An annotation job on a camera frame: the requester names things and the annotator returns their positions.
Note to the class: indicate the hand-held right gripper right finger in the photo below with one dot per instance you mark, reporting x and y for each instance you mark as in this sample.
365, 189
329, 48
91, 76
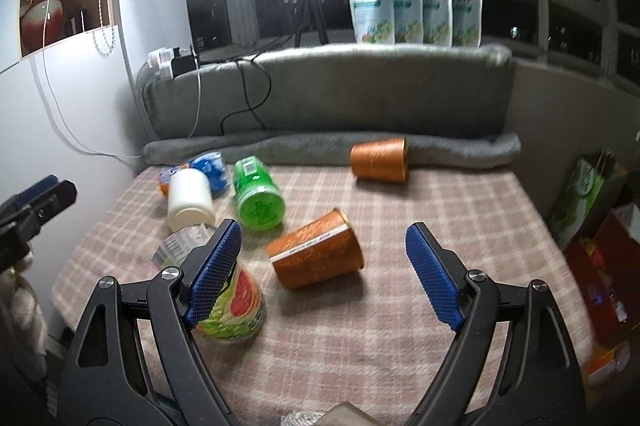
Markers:
432, 276

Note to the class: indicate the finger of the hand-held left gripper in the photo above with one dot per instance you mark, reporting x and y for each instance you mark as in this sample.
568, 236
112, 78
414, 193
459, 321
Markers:
57, 201
35, 190

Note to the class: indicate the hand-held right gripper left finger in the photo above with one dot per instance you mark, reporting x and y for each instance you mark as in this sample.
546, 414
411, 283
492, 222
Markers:
215, 271

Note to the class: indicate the orange paper cup white band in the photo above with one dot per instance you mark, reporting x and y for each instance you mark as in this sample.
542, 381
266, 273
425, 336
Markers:
320, 251

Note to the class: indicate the grapefruit print cup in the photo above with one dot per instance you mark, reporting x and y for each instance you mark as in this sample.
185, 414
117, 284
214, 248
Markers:
240, 301

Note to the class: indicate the clear labelled container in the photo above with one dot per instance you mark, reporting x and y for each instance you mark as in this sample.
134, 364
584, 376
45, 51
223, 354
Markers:
175, 246

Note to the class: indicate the white plastic bottle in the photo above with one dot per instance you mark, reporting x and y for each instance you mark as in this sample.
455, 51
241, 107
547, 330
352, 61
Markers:
190, 201

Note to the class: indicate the green plastic bottle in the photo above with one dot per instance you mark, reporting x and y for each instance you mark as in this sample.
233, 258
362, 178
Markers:
255, 191

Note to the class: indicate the small orange packet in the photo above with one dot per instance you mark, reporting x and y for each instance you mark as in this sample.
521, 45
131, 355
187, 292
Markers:
165, 181

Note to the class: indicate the blue snack packet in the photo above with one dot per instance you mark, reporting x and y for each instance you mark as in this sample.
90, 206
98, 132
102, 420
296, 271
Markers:
210, 165

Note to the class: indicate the rolled grey blanket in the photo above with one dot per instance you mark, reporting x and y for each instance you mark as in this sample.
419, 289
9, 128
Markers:
300, 148

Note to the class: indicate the green and white box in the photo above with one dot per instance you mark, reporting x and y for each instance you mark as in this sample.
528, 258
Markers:
580, 196

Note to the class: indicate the white power strip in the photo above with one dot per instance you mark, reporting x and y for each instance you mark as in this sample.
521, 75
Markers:
159, 58

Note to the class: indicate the red box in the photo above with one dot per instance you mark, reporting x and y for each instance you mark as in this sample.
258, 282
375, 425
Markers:
615, 256

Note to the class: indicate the red and white vase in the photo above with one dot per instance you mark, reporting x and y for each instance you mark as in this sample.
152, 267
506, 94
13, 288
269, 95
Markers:
42, 5

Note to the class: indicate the black charger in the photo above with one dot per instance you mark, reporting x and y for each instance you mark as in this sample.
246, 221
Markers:
184, 65

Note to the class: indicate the grey cushion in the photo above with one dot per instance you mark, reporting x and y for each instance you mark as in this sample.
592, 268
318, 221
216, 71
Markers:
375, 90

